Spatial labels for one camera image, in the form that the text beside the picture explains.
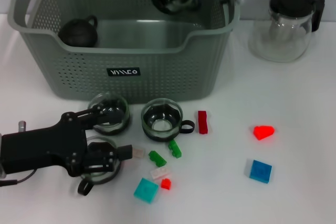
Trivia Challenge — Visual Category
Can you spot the green toy brick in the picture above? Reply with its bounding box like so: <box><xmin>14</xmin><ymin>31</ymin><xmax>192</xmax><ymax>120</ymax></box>
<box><xmin>167</xmin><ymin>139</ymin><xmax>182</xmax><ymax>158</ymax></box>
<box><xmin>148</xmin><ymin>150</ymin><xmax>167</xmax><ymax>167</ymax></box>

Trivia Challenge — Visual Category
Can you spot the glass pitcher black lid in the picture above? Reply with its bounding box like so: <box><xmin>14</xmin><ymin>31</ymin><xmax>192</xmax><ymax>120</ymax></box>
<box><xmin>248</xmin><ymin>0</ymin><xmax>326</xmax><ymax>63</ymax></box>

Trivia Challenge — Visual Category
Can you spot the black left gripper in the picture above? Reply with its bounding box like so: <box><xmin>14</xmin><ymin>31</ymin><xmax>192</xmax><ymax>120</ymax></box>
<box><xmin>0</xmin><ymin>103</ymin><xmax>134</xmax><ymax>178</ymax></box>

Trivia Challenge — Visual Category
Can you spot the blue square flat block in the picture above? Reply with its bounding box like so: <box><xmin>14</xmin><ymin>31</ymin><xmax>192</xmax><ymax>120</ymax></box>
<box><xmin>249</xmin><ymin>159</ymin><xmax>273</xmax><ymax>184</ymax></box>

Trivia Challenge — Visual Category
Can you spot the teal square flat block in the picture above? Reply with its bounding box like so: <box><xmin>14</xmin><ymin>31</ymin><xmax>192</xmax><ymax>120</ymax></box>
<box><xmin>133</xmin><ymin>177</ymin><xmax>160</xmax><ymax>204</ymax></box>

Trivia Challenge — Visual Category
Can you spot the white toy brick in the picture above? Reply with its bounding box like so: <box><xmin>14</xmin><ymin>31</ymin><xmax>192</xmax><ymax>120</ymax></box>
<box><xmin>132</xmin><ymin>147</ymin><xmax>146</xmax><ymax>159</ymax></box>
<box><xmin>150</xmin><ymin>166</ymin><xmax>171</xmax><ymax>182</ymax></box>

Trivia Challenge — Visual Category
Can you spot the grey perforated storage bin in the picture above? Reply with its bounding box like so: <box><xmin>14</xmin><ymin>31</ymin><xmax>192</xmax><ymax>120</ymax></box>
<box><xmin>7</xmin><ymin>0</ymin><xmax>242</xmax><ymax>104</ymax></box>

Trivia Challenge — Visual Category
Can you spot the small red toy block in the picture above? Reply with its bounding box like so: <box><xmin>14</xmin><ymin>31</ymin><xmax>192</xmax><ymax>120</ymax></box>
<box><xmin>160</xmin><ymin>178</ymin><xmax>173</xmax><ymax>190</ymax></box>

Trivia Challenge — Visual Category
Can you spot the small round black teapot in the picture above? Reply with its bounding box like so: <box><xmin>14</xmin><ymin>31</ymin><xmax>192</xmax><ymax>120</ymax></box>
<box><xmin>57</xmin><ymin>15</ymin><xmax>100</xmax><ymax>48</ymax></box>

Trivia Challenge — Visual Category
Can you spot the grey left gripper cable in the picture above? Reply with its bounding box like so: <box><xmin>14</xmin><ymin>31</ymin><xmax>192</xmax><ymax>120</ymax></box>
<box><xmin>0</xmin><ymin>170</ymin><xmax>36</xmax><ymax>187</ymax></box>

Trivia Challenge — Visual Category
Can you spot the orange red pointed block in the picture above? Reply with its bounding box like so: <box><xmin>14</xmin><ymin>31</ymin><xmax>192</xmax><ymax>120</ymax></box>
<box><xmin>253</xmin><ymin>125</ymin><xmax>276</xmax><ymax>141</ymax></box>

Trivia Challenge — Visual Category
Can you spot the dark red long block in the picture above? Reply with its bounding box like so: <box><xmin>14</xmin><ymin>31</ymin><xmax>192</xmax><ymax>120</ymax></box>
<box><xmin>197</xmin><ymin>110</ymin><xmax>209</xmax><ymax>135</ymax></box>

